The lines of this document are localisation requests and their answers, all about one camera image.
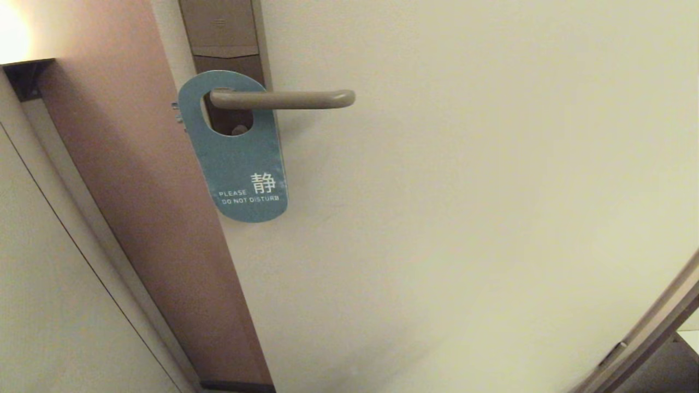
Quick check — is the bronze door lock plate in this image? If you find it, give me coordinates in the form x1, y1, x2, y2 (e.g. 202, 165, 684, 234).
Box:
179, 0, 285, 142

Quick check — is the brown wooden frame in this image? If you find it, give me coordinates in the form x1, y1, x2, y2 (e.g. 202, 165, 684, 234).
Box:
568, 251, 699, 393

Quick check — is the cream door panel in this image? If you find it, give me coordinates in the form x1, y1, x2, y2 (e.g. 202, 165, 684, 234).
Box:
150, 0, 699, 393

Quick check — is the bronze door handle lever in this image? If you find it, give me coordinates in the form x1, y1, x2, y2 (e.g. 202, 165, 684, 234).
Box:
210, 90, 356, 110

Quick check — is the pink-brown door frame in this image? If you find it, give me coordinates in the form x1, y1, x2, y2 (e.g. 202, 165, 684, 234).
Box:
16, 0, 276, 391

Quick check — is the small dark hinge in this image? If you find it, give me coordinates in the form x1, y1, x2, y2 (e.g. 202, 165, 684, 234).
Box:
599, 342, 629, 366

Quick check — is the blue and white door hanger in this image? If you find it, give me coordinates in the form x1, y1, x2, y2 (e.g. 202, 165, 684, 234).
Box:
177, 70, 288, 223

